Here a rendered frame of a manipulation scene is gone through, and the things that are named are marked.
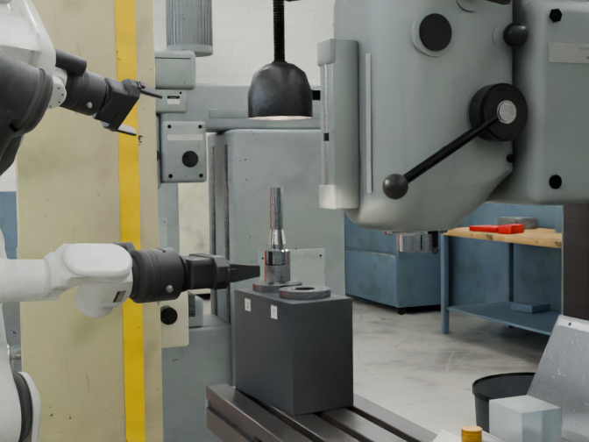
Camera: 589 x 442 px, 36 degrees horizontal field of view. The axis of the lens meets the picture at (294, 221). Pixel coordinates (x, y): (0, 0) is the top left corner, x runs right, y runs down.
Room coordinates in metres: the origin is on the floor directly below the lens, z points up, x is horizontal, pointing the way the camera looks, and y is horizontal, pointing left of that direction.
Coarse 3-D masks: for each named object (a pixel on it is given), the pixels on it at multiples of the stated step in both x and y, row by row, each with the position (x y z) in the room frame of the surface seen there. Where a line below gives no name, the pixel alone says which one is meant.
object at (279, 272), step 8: (264, 256) 1.61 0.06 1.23; (272, 256) 1.60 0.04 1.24; (280, 256) 1.60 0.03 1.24; (288, 256) 1.61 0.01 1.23; (272, 264) 1.60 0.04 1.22; (280, 264) 1.60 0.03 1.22; (288, 264) 1.61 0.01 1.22; (272, 272) 1.60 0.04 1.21; (280, 272) 1.60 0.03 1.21; (288, 272) 1.61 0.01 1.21; (272, 280) 1.60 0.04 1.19; (280, 280) 1.60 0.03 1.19; (288, 280) 1.61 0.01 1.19
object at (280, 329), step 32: (256, 288) 1.59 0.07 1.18; (288, 288) 1.54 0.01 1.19; (320, 288) 1.54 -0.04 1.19; (256, 320) 1.56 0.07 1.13; (288, 320) 1.46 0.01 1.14; (320, 320) 1.48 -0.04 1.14; (256, 352) 1.56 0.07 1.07; (288, 352) 1.46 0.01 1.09; (320, 352) 1.48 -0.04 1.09; (352, 352) 1.51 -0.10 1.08; (256, 384) 1.56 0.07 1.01; (288, 384) 1.46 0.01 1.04; (320, 384) 1.47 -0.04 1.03; (352, 384) 1.51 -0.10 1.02
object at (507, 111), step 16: (480, 96) 1.07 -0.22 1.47; (496, 96) 1.07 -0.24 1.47; (512, 96) 1.08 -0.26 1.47; (480, 112) 1.07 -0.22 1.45; (496, 112) 1.07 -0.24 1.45; (512, 112) 1.08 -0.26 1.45; (480, 128) 1.06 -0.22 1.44; (496, 128) 1.07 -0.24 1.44; (512, 128) 1.08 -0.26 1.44; (448, 144) 1.05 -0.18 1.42; (464, 144) 1.06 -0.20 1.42; (432, 160) 1.04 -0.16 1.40; (400, 176) 1.02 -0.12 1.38; (416, 176) 1.03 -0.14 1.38; (384, 192) 1.02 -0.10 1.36; (400, 192) 1.01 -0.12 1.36
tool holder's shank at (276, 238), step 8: (272, 192) 1.61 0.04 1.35; (280, 192) 1.61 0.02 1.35; (272, 200) 1.61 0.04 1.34; (280, 200) 1.61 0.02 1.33; (272, 208) 1.61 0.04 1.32; (280, 208) 1.61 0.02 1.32; (272, 216) 1.61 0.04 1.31; (280, 216) 1.61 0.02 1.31; (272, 224) 1.61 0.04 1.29; (280, 224) 1.61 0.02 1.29; (272, 232) 1.61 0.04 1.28; (280, 232) 1.61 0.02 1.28; (272, 240) 1.61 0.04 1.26; (280, 240) 1.60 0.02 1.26; (272, 248) 1.61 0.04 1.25; (280, 248) 1.61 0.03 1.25
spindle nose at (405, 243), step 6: (402, 240) 1.16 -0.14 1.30; (408, 240) 1.16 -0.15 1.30; (414, 240) 1.16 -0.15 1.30; (420, 240) 1.16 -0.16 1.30; (426, 240) 1.16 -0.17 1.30; (402, 246) 1.16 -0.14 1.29; (408, 246) 1.16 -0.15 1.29; (414, 246) 1.16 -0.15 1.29; (420, 246) 1.16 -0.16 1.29; (426, 246) 1.16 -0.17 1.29; (432, 246) 1.17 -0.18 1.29; (402, 252) 1.16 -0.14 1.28; (408, 252) 1.16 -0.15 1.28; (414, 252) 1.16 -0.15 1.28; (420, 252) 1.16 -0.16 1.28; (426, 252) 1.16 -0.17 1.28
